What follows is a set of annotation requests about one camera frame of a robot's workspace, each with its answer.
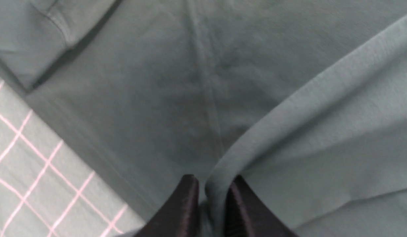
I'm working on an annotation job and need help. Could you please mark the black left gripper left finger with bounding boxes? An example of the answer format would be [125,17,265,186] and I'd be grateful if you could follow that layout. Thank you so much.
[134,174,199,237]

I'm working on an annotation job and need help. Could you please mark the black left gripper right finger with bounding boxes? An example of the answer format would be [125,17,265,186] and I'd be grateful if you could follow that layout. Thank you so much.
[225,175,297,237]

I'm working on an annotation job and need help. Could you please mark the green long-sleeve shirt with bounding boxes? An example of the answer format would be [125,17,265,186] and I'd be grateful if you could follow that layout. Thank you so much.
[0,0,407,237]

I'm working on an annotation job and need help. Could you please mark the green checkered tablecloth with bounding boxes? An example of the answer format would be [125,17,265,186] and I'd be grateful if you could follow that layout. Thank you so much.
[0,77,144,237]

